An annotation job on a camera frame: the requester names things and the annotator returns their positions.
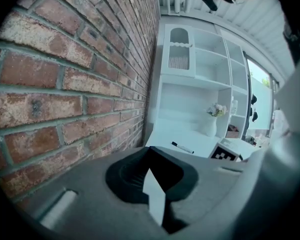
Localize brown wooden organiser box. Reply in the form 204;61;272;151
225;124;240;139

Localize dark framed window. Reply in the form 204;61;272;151
242;50;280;136

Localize white shelf unit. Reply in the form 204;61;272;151
152;23;251;145

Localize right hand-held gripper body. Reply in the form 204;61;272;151
209;138;242;163

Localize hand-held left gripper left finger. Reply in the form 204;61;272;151
22;145;167;240

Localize clear glass jar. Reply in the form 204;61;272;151
230;99;239;115

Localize white table surface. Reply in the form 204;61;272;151
144;130;258;160

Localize white arched cabinet door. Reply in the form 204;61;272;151
164;24;196;79

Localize black and white marker pen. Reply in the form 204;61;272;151
171;141;195;155

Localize white ceramic vase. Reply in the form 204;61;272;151
204;115;219;138

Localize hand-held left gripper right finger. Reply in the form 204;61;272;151
149;145;249;236

